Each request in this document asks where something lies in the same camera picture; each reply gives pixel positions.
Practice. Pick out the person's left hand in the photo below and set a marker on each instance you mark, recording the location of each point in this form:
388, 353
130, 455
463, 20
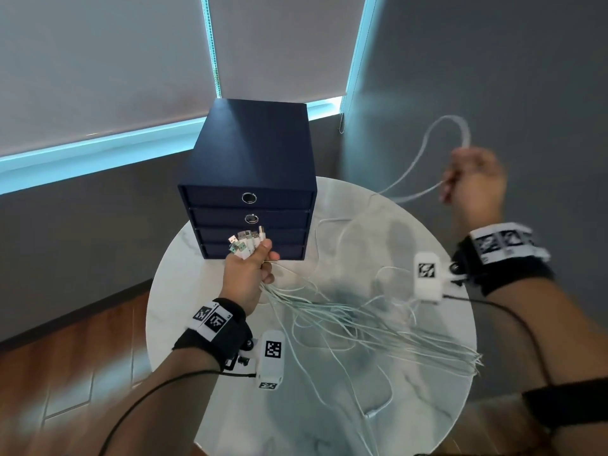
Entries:
242, 280

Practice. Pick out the person's right hand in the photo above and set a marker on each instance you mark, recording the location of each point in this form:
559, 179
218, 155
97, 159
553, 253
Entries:
477, 189

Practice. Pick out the person's left thumb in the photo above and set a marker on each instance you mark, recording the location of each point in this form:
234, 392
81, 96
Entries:
269, 254

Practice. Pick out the person's right fingers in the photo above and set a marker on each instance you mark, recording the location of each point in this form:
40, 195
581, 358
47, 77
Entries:
450, 182

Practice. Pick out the person's left forearm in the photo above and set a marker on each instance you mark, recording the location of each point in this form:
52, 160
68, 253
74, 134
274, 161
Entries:
175, 403

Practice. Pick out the person's right forearm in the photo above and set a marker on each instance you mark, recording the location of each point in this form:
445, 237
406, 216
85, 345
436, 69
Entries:
541, 327

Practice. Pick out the black left wrist band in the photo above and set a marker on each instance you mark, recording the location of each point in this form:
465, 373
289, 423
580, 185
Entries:
228, 334

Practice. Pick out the black wrist band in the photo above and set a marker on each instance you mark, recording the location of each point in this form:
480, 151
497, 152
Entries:
508, 265
228, 334

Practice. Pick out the black right wrist band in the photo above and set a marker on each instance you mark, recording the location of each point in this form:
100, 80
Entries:
508, 265

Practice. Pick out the navy drawer cabinet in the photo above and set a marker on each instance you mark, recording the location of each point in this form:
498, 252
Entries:
251, 147

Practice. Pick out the narrow grey roller blind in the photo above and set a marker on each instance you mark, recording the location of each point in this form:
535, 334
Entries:
285, 42

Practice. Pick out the wide grey roller blind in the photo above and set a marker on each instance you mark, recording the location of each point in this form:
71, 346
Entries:
95, 61

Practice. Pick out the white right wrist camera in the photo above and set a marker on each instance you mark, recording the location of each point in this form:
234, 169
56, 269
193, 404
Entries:
427, 280

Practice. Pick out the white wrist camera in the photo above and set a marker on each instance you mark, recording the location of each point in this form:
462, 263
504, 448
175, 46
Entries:
271, 356
427, 280

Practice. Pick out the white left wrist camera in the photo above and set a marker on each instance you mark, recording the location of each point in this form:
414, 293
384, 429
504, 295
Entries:
271, 356

